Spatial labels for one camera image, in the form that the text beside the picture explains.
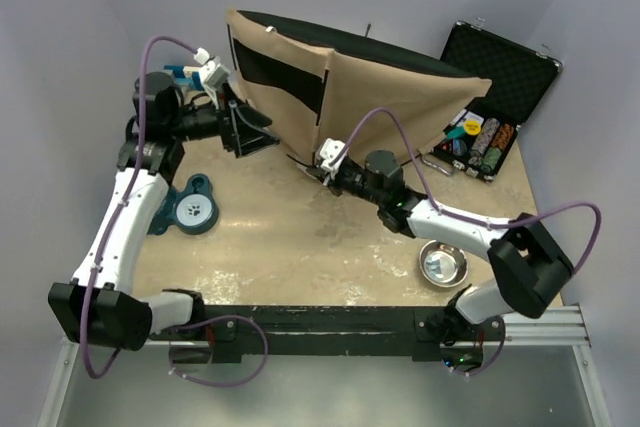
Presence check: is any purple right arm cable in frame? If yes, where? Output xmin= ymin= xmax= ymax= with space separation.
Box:
xmin=341 ymin=107 xmax=604 ymax=377

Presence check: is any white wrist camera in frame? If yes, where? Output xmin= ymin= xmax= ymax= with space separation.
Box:
xmin=198 ymin=56 xmax=231 ymax=106
xmin=315 ymin=138 xmax=348 ymax=174

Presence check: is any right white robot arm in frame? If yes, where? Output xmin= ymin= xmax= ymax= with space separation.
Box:
xmin=307 ymin=150 xmax=573 ymax=340

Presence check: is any yellow dealer button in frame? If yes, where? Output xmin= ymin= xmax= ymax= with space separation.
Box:
xmin=463 ymin=119 xmax=482 ymax=136

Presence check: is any steel pet bowl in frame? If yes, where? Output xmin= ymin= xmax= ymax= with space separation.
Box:
xmin=419 ymin=240 xmax=468 ymax=288

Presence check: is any tan black pet tent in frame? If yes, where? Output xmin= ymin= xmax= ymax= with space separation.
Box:
xmin=226 ymin=9 xmax=492 ymax=163

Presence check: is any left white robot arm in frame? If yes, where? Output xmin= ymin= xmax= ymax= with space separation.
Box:
xmin=48 ymin=72 xmax=279 ymax=351

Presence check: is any black poker chip case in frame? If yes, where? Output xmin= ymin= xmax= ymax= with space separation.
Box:
xmin=430 ymin=21 xmax=563 ymax=182

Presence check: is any teal pet bowl holder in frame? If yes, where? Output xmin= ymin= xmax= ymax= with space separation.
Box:
xmin=147 ymin=174 xmax=220 ymax=236

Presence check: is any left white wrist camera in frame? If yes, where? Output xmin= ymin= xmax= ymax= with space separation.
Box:
xmin=198 ymin=56 xmax=231 ymax=106

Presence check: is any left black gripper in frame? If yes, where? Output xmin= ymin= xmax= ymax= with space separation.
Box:
xmin=169 ymin=80 xmax=280 ymax=158

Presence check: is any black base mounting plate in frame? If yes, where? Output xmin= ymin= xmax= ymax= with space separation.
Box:
xmin=164 ymin=304 xmax=504 ymax=366

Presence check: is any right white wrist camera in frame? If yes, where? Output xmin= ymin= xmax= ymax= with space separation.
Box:
xmin=315 ymin=138 xmax=348 ymax=174

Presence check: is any teal ribbon tag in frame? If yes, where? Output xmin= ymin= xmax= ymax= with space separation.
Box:
xmin=445 ymin=126 xmax=466 ymax=141

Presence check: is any white card deck box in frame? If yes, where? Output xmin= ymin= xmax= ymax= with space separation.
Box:
xmin=455 ymin=110 xmax=485 ymax=126

